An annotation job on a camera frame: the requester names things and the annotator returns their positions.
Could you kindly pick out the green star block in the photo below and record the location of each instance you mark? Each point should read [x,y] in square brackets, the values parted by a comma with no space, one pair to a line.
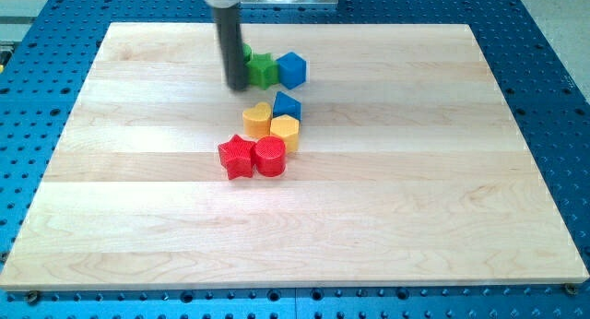
[262,70]

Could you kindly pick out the green round block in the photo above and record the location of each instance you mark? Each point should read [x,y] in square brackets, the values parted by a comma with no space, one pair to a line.
[247,52]

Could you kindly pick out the wooden board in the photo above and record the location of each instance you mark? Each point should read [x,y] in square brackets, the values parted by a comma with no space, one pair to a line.
[410,170]

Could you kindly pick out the red cylinder block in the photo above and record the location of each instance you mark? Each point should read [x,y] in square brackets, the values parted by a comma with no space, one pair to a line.
[270,156]

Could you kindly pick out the yellow hexagon block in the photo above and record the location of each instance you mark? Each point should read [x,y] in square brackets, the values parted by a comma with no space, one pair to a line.
[286,128]

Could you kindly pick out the blue triangle block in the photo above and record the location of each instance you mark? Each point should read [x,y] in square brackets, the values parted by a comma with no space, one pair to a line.
[285,104]

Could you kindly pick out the yellow heart block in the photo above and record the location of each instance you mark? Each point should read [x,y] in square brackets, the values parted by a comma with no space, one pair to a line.
[257,120]

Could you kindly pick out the red star block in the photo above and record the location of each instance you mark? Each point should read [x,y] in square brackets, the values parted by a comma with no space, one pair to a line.
[236,156]

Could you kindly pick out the blue cube block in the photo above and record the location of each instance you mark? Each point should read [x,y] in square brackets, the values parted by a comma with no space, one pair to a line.
[292,70]

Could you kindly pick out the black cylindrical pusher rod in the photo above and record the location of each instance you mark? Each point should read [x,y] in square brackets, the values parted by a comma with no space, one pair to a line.
[230,41]

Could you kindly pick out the blue perforated table plate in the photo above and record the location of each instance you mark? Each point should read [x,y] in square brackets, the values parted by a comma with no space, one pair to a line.
[548,99]

